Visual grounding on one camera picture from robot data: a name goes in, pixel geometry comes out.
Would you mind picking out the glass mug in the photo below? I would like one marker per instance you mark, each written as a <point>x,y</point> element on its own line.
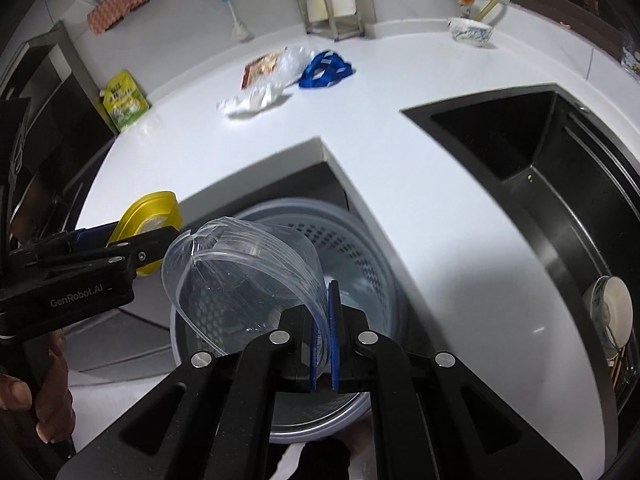
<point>631,60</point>

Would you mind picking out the grey perforated waste bin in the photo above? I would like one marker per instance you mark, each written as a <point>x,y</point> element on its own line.
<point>350,270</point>

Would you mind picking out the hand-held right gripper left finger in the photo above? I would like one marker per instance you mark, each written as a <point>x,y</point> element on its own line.
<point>317,355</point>

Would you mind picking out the black sink dish rack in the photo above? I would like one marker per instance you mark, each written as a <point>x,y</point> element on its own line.
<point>622,370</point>

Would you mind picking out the clear plastic bag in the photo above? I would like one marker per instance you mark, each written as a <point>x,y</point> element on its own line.
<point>292,62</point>

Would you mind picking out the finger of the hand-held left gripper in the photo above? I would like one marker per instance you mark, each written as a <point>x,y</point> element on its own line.
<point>92,237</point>
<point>150,250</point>

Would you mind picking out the orange patterned dishcloth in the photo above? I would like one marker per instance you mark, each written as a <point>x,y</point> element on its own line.
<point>117,5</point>

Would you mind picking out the white bottle brush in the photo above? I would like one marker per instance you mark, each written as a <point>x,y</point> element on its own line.
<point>237,22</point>

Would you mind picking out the yellow plastic lid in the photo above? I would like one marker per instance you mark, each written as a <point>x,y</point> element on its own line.
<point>145,215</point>

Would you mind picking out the person's left hand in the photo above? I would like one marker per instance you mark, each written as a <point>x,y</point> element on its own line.
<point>52,390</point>

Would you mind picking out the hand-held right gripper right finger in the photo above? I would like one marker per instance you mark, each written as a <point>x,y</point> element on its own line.
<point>335,340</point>

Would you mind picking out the white patterned bowl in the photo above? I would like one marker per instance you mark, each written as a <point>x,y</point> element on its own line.
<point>470,32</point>

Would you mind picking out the yellow green seasoning packet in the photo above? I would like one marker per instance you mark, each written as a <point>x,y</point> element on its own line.
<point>122,102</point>

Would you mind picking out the black range hood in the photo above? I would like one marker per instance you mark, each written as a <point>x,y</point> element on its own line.
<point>30,135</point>

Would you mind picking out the clear plastic cup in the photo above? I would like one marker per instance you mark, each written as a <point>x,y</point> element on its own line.
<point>240,280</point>

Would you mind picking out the black kitchen sink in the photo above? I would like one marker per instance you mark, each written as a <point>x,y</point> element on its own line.
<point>550,160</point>

